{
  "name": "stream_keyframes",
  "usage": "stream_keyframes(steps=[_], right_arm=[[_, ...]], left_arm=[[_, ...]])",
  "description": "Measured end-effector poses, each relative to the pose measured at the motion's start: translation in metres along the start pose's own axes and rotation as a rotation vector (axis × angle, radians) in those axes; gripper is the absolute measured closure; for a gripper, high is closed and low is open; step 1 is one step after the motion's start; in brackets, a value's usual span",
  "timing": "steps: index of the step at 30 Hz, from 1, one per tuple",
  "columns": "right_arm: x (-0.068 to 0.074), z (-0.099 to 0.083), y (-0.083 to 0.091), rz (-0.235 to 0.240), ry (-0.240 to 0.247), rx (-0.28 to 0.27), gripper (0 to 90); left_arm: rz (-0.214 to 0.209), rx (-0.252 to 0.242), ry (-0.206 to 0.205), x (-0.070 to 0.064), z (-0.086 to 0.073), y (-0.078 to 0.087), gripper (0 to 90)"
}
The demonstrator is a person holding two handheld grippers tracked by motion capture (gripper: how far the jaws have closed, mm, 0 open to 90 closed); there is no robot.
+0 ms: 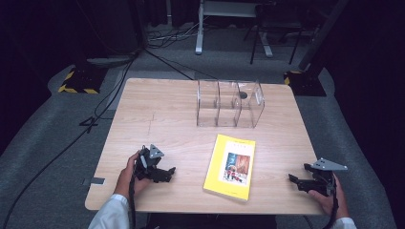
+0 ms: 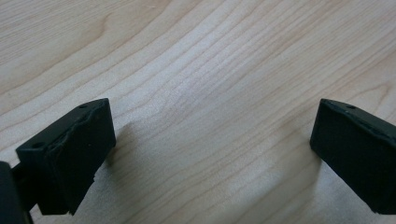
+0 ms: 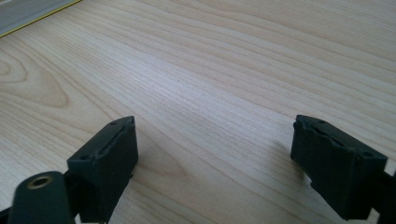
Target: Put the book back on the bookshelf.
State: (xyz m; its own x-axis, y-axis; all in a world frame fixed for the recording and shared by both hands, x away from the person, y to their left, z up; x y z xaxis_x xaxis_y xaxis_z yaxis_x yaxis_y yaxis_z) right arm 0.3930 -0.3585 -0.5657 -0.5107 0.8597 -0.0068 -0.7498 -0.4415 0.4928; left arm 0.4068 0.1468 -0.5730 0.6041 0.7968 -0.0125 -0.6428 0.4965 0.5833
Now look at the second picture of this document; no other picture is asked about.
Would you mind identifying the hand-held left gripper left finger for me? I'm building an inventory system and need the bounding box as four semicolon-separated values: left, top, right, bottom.
15;98;117;217

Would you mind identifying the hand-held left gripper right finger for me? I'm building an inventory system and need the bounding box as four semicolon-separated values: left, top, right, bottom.
309;98;396;216

